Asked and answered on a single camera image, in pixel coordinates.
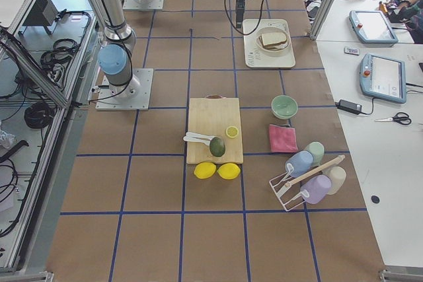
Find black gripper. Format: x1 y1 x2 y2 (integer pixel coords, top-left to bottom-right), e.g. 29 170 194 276
235 0 246 28

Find bread slice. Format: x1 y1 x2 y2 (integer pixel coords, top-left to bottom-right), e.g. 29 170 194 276
258 32 287 49

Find white round plate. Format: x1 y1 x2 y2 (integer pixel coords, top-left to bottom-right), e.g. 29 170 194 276
256 27 291 52

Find cream bear serving tray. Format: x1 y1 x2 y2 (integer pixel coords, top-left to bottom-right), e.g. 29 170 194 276
243 19 295 69

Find green bowl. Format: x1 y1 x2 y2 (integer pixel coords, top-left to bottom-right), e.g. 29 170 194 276
271 95 298 120

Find bamboo cutting board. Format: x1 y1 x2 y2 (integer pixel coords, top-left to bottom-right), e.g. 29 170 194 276
186 97 244 164

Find lemon slice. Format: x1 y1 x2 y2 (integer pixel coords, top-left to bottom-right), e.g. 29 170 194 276
225 125 239 139

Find white plastic fork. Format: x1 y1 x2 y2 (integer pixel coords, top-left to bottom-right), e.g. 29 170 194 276
185 131 215 141

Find blue teach pendant far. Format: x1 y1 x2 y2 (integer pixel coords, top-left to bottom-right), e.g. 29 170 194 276
349 11 399 46

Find blue teach pendant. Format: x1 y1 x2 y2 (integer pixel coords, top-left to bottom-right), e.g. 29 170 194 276
349 11 399 46
359 53 406 104

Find pink cloth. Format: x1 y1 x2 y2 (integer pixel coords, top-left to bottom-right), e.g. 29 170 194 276
269 124 298 153

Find white plastic spoon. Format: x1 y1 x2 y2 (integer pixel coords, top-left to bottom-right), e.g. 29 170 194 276
183 136 210 147

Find green avocado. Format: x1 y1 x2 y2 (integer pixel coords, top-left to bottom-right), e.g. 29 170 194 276
209 137 226 157

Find black power adapter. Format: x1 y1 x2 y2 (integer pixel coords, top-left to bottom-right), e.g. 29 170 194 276
335 99 362 115

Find blue teach pendant near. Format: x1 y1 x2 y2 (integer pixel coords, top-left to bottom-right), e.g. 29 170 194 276
359 53 406 104

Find green mug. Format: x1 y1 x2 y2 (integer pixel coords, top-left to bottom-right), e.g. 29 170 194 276
304 141 325 166

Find whole lemon right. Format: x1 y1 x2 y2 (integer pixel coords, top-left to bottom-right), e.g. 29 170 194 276
217 162 241 180

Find whole lemon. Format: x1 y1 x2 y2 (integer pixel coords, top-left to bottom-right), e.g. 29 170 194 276
217 162 241 180
194 162 217 180

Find whole lemon left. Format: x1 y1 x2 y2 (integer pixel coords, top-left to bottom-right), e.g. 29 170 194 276
194 162 217 180

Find blue mug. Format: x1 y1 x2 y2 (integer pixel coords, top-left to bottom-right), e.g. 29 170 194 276
285 151 313 178

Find cream mug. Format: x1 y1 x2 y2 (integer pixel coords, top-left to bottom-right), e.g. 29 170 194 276
323 166 346 195

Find purple mug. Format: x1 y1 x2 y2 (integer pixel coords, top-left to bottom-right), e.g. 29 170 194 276
300 174 332 204

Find black scissors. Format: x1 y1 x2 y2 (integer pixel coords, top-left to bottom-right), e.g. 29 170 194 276
375 112 412 125

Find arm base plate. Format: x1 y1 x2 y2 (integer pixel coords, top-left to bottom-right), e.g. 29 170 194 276
123 0 164 11
95 69 153 111

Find white wire cup rack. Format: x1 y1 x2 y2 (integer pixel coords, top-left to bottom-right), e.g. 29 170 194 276
269 155 345 211

